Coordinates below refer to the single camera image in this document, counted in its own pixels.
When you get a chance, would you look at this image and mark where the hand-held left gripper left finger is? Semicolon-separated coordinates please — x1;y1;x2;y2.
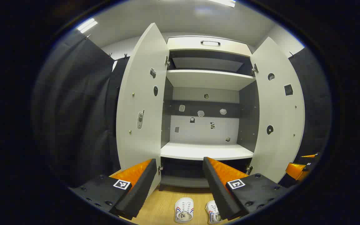
70;159;157;220

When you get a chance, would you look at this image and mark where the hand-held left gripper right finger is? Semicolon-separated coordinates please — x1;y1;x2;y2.
202;157;290;221

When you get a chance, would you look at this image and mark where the white shoe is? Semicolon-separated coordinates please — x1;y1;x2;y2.
174;197;194;223
205;200;223;225

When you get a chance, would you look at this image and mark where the white shoe cabinet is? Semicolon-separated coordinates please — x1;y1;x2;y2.
160;35;260;188

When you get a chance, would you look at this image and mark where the white cabinet door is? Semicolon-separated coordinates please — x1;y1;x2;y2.
249;37;306;183
116;22;170;200

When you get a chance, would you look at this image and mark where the black backdrop cloth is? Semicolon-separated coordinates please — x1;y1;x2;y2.
32;30;332;188

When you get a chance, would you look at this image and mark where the ceiling light panel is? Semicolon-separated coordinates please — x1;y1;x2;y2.
77;18;98;33
205;0;236;8

